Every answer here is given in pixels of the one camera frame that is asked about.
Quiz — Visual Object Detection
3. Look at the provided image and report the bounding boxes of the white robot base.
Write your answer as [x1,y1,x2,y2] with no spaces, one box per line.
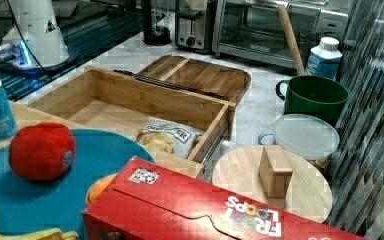
[0,0,70,70]

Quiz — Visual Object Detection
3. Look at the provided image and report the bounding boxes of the wooden cutting board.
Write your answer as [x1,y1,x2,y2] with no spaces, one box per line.
[139,55,251,104]

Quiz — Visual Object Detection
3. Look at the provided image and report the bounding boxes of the chips bag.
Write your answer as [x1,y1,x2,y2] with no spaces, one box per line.
[135,117,204,158]

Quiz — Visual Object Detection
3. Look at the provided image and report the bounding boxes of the open bamboo drawer box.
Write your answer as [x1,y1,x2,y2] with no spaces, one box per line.
[28,67,238,177]

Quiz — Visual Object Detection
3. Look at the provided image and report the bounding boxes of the round wooden lid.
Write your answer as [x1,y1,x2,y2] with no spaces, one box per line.
[212,145,332,223]

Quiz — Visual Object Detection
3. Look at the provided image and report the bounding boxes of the red Froot Loops box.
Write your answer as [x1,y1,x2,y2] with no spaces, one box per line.
[83,158,366,240]

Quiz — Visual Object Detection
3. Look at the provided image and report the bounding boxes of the silver toaster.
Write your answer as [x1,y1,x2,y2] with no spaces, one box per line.
[175,0,217,54]

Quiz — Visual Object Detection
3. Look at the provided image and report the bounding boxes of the glass french press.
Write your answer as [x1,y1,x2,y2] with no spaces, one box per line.
[141,0,171,46]

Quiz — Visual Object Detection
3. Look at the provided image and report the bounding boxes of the silver toaster oven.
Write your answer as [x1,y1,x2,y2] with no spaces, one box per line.
[212,0,350,68]

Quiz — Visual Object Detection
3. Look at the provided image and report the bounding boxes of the blue mug with lid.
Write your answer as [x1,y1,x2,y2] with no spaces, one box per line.
[258,114,340,172]

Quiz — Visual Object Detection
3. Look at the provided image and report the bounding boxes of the orange toy fruit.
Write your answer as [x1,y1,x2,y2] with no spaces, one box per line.
[85,174,116,206]

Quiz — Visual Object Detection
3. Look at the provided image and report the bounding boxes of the green mug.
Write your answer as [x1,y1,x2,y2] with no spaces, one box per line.
[275,75,349,126]

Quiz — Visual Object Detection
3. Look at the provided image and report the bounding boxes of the wooden rolling pin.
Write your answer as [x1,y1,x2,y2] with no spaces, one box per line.
[278,4,305,75]

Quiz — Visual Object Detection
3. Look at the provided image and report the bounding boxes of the blue milk carton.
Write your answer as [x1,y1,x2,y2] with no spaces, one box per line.
[305,37,342,80]

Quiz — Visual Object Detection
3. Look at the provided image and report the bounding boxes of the red toy apple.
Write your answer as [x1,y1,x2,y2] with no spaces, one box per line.
[8,122,76,181]

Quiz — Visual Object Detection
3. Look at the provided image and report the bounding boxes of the blue plate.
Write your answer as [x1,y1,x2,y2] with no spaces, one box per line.
[0,129,153,240]

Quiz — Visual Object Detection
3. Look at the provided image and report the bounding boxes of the yellow toy banana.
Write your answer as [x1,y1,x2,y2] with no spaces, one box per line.
[0,205,80,240]

